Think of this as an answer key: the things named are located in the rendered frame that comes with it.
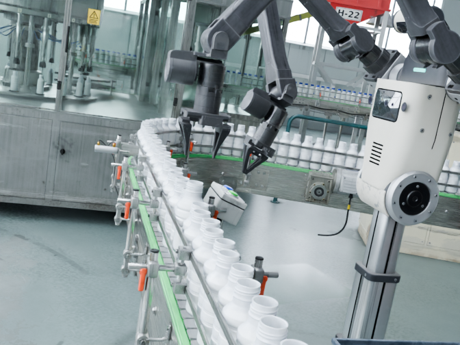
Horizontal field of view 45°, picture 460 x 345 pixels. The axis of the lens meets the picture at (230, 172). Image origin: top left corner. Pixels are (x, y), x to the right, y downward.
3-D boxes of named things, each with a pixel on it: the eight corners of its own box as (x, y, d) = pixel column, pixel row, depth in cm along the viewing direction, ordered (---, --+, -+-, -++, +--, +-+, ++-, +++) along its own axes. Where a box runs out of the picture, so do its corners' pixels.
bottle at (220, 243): (190, 331, 98) (205, 242, 95) (198, 317, 104) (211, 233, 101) (224, 339, 97) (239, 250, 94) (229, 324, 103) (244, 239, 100)
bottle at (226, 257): (192, 336, 97) (206, 246, 93) (224, 335, 99) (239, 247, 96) (202, 354, 91) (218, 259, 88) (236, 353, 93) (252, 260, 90)
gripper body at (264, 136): (253, 146, 150) (266, 121, 150) (243, 139, 160) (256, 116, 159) (273, 156, 152) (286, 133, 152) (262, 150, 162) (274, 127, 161)
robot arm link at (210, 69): (230, 61, 118) (223, 61, 124) (198, 57, 116) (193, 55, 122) (224, 94, 119) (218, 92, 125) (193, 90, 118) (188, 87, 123)
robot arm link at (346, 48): (378, 44, 176) (367, 50, 180) (356, 22, 173) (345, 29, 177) (369, 65, 172) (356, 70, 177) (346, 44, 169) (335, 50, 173)
